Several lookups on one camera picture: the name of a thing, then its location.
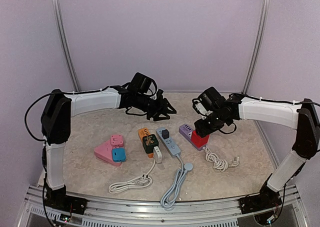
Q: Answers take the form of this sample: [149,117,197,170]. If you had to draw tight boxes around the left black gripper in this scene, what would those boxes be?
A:
[135,93,178,122]

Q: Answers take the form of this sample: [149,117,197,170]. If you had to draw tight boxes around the red cube adapter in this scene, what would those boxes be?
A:
[191,130,210,149]

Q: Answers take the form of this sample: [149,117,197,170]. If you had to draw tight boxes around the purple power strip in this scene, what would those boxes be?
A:
[178,124,206,151]

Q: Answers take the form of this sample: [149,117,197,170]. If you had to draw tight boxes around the black charger plug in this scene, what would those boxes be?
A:
[161,129,170,140]

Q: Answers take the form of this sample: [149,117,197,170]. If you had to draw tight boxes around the orange power strip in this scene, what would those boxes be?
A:
[138,128,154,159]

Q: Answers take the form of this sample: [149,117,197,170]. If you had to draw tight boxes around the dark green cube adapter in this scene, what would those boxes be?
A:
[142,134,159,154]

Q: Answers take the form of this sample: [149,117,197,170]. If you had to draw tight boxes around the white charger plug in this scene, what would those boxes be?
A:
[153,146,163,164]

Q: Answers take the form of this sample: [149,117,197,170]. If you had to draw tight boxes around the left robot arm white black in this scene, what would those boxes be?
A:
[40,85,177,210]

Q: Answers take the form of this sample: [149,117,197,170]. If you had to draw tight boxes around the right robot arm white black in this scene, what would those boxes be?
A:
[192,87,320,209]

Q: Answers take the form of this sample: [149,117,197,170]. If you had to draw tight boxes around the pink square plug adapter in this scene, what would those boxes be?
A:
[110,134,124,148]

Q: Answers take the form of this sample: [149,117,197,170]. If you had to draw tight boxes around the blue square plug adapter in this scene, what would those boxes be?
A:
[111,147,127,163]

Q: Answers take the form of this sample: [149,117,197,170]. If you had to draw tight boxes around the pink triangular power strip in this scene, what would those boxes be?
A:
[93,140,122,167]

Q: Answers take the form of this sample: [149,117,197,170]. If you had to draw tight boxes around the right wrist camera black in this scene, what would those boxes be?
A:
[192,86,225,117]

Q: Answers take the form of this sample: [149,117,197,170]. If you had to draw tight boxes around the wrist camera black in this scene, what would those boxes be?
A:
[127,72,158,97]
[192,86,225,117]

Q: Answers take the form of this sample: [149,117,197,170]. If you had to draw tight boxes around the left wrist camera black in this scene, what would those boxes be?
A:
[127,72,158,97]

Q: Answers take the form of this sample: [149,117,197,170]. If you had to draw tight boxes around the white cable of purple strip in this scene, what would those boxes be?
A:
[204,146,242,172]

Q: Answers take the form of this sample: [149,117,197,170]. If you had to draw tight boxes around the white cable of orange strip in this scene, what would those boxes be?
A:
[108,160,158,195]

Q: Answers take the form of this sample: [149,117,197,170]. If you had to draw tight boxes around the light blue cable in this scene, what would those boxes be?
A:
[159,154,194,209]

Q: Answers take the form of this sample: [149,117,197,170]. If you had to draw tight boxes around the aluminium front rail frame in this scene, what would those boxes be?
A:
[13,185,311,227]

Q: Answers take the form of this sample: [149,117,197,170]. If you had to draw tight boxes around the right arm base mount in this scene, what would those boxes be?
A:
[238,183,282,214]

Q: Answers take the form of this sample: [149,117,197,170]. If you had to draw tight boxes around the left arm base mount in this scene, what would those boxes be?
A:
[44,184,88,215]

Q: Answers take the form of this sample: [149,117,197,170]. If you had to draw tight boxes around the right aluminium corner post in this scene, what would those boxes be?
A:
[241,0,270,94]

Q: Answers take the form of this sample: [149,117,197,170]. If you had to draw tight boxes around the aluminium corner post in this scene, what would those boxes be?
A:
[241,0,270,94]
[52,0,81,91]

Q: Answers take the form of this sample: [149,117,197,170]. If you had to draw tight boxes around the left aluminium corner post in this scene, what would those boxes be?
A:
[52,0,81,91]

